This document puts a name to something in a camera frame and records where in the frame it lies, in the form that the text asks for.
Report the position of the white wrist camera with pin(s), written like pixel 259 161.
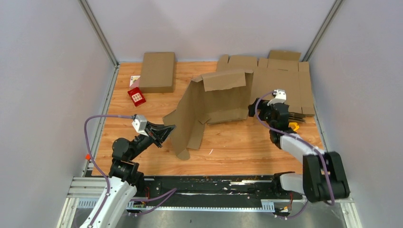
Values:
pixel 279 96
pixel 139 123

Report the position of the stack of flat cardboard sheets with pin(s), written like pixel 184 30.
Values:
pixel 280 70

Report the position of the playing card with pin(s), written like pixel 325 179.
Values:
pixel 134 81

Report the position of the red plastic window block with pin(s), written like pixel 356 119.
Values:
pixel 136 96

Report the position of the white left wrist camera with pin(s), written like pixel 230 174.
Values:
pixel 139 123

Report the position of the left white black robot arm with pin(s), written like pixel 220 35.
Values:
pixel 124 180

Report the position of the yellow plastic triangle block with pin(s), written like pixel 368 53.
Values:
pixel 294 126

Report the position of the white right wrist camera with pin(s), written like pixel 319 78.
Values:
pixel 279 96

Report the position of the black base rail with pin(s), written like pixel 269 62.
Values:
pixel 216 191

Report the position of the closed brown cardboard box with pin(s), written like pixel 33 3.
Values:
pixel 158 73

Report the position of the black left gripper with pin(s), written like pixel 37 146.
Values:
pixel 158 132

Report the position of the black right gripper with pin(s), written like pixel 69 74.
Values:
pixel 251 108

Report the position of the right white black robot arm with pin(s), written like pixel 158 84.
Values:
pixel 323 177

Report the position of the brown cardboard box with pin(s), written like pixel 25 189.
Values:
pixel 158 73
pixel 210 98

